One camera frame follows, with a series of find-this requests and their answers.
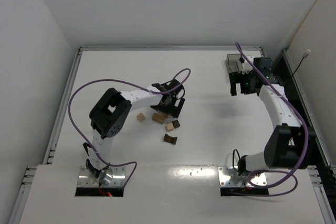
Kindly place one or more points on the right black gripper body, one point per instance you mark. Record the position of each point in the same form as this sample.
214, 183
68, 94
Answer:
238, 78

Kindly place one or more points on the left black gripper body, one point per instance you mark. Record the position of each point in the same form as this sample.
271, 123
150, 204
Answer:
169, 102

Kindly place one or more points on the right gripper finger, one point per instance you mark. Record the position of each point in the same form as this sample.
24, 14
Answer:
233, 89
243, 88

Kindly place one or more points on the light rectangular wood block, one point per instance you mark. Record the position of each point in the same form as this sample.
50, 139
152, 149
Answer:
158, 118

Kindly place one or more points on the smoky transparent plastic bin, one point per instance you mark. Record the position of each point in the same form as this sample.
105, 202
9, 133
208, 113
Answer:
233, 63

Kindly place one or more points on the small light wood cube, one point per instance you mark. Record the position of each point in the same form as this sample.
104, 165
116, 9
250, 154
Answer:
140, 117

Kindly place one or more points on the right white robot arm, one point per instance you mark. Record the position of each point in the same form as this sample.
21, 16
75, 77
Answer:
290, 143

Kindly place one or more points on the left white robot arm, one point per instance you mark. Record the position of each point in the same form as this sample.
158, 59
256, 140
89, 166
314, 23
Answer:
109, 114

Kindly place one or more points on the dark brown arch block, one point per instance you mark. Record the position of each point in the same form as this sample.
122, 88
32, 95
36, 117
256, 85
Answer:
170, 139

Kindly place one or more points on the dark brown wood cube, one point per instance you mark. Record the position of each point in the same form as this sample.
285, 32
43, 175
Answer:
176, 124

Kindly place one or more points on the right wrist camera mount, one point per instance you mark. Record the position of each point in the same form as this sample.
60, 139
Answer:
244, 66

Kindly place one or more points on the aluminium table frame rail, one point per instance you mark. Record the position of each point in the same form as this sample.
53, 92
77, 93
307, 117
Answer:
157, 48

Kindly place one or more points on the black cable white plug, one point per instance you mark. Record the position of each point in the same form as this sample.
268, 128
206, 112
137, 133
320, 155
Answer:
304, 56

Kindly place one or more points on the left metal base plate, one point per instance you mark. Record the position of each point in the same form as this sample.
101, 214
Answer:
111, 177

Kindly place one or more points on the metal base plate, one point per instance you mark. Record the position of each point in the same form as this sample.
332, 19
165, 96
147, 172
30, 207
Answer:
111, 177
229, 179

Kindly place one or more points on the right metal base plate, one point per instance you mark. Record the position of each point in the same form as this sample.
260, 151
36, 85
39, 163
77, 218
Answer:
229, 179

